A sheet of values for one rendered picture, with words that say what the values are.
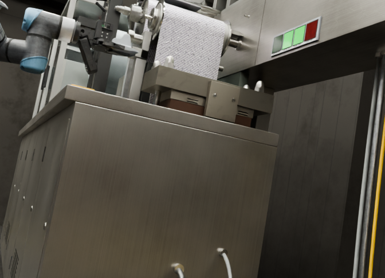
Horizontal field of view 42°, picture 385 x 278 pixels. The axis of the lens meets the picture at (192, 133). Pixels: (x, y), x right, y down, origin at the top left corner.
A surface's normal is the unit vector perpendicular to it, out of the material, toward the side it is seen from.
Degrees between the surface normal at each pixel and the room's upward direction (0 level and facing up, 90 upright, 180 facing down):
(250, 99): 90
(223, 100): 90
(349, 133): 90
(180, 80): 90
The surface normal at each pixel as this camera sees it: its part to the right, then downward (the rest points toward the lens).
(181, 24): 0.37, -0.04
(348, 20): -0.91, -0.20
